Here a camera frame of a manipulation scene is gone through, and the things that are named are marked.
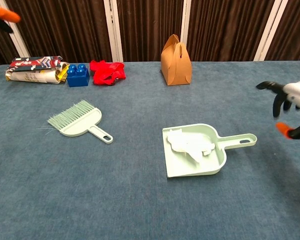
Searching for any mint green plastic dustpan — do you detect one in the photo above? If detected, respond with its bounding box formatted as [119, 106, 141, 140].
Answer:
[161, 123, 258, 178]

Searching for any white tissue paper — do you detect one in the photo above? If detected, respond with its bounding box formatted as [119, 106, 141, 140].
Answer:
[166, 128, 216, 163]

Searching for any mint green hand broom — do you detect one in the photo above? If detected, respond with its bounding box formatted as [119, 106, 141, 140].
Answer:
[38, 99, 114, 145]

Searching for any brown kraft paper gift box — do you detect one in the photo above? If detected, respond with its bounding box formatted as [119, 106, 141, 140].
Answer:
[160, 34, 193, 87]

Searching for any blue velvet tablecloth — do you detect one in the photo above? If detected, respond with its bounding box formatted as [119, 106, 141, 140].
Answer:
[0, 60, 300, 240]

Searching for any crumpled red cloth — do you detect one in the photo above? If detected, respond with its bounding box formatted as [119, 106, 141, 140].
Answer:
[89, 59, 127, 86]

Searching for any blue toy building block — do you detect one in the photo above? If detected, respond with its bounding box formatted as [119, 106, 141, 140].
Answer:
[66, 63, 90, 88]

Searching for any dark brown pleated curtain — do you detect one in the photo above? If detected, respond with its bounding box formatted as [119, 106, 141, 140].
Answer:
[0, 0, 300, 70]

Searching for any white and yellow crumpled package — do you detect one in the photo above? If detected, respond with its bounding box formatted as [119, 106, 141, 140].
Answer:
[5, 61, 70, 85]

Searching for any dark printed snack bag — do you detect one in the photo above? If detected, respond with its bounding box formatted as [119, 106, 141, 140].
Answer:
[9, 55, 64, 73]

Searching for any white frame post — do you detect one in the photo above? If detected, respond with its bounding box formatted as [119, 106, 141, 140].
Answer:
[178, 0, 192, 45]
[253, 0, 290, 62]
[0, 0, 31, 58]
[103, 0, 124, 63]

